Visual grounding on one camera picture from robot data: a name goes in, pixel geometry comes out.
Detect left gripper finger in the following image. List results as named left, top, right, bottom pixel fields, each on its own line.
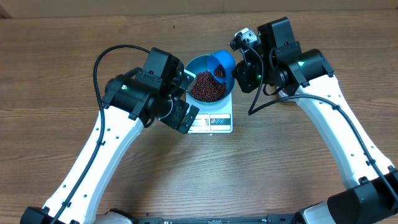
left=180, top=72, right=196, bottom=92
left=178, top=105, right=199, bottom=134

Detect blue plastic scoop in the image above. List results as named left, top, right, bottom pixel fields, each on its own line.
left=207, top=50, right=236, bottom=83

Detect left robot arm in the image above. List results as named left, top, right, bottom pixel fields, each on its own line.
left=21, top=46, right=199, bottom=223

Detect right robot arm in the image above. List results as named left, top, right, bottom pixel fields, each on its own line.
left=230, top=17, right=397, bottom=224

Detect red beans in bowl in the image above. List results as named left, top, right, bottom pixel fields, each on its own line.
left=189, top=70, right=226, bottom=103

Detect teal bowl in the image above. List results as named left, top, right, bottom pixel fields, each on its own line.
left=186, top=55, right=235, bottom=99

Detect red beans in scoop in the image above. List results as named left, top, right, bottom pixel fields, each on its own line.
left=213, top=64, right=226, bottom=79

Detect white digital kitchen scale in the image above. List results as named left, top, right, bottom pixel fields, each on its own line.
left=186, top=93, right=233, bottom=134

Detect left black cable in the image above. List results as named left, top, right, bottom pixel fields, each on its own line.
left=49, top=44, right=152, bottom=224

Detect black cable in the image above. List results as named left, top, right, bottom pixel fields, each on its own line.
left=229, top=37, right=398, bottom=206
left=49, top=44, right=152, bottom=224

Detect right black cable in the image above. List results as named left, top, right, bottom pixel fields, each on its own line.
left=229, top=37, right=398, bottom=206

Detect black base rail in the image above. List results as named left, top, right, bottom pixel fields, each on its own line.
left=105, top=208, right=312, bottom=224

